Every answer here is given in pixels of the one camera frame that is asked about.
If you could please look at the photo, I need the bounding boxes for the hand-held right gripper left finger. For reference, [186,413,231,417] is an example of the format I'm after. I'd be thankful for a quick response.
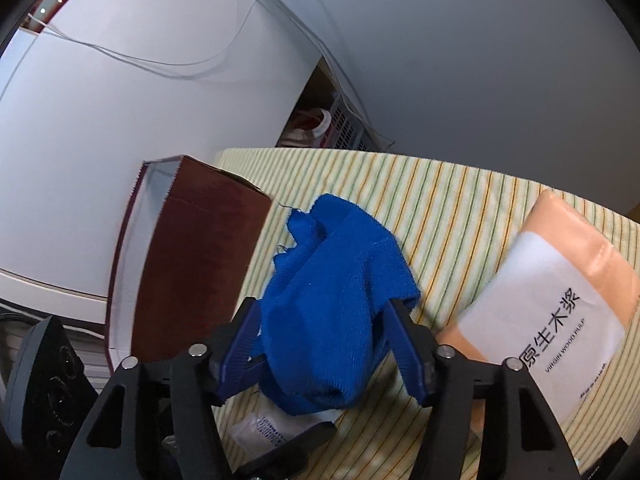
[60,297,266,480]

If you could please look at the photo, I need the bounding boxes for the red and white bag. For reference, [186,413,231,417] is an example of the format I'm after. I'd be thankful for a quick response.
[280,107,334,147]

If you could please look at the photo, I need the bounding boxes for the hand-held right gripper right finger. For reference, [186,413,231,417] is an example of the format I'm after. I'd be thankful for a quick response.
[388,299,582,480]

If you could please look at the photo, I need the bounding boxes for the small white sachet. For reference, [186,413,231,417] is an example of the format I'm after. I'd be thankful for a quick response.
[231,412,341,453]

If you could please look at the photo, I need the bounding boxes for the white ribbed panel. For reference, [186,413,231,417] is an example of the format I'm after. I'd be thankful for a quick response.
[62,327,109,377]

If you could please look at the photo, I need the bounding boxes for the blue towel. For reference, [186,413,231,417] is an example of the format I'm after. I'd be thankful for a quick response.
[258,193,422,417]

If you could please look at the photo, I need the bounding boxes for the striped yellow green cloth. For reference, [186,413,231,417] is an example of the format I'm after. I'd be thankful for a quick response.
[210,147,640,480]

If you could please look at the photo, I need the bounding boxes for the white plastic basket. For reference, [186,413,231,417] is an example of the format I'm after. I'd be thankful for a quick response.
[322,92,381,152]

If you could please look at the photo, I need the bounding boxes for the grey cable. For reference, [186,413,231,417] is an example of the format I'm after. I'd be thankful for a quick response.
[222,0,396,150]

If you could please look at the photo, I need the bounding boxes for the dark red cardboard box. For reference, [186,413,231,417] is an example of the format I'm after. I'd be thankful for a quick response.
[105,155,273,377]

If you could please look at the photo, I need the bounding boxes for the orange tissue pack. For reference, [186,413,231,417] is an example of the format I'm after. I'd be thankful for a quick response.
[435,189,640,441]

